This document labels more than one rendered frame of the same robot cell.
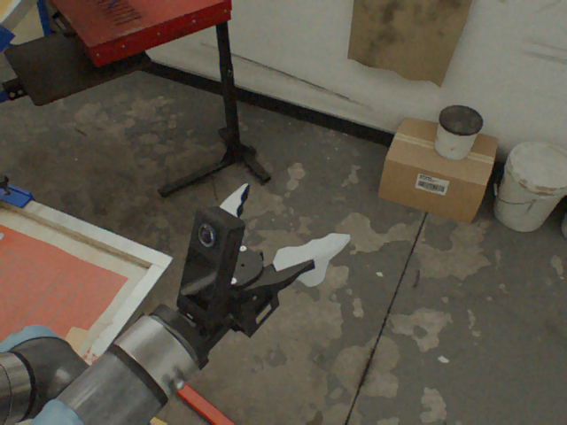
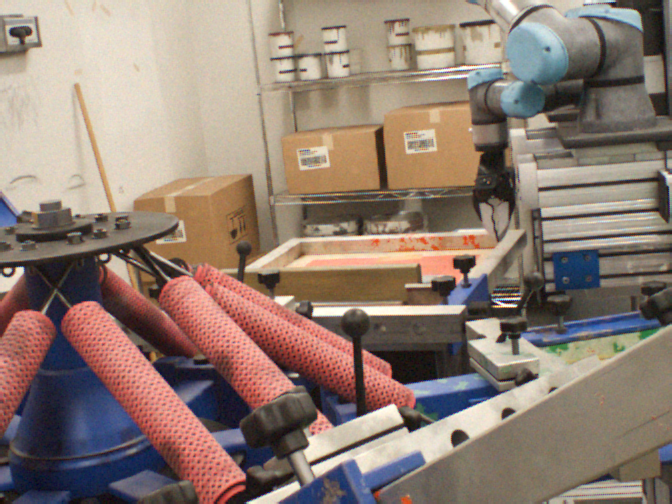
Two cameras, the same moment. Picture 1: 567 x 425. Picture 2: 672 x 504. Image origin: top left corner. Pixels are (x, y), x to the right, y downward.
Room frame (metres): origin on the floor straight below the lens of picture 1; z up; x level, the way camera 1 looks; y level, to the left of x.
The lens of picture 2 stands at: (0.90, 3.17, 1.53)
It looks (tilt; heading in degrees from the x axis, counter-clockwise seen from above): 11 degrees down; 265
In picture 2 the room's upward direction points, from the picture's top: 6 degrees counter-clockwise
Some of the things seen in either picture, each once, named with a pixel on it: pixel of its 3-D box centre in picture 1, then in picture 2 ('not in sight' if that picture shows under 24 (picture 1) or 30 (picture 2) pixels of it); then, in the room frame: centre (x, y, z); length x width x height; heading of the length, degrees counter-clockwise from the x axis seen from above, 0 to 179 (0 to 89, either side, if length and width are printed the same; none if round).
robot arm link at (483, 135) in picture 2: not in sight; (488, 133); (0.35, 0.74, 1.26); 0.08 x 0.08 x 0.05
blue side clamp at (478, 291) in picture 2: not in sight; (458, 312); (0.52, 1.12, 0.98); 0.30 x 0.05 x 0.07; 65
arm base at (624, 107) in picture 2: not in sight; (615, 102); (0.14, 0.93, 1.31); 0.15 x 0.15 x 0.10
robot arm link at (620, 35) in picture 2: not in sight; (608, 42); (0.14, 0.93, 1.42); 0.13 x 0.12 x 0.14; 20
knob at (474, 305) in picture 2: not in sight; (472, 323); (0.54, 1.34, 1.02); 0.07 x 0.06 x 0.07; 65
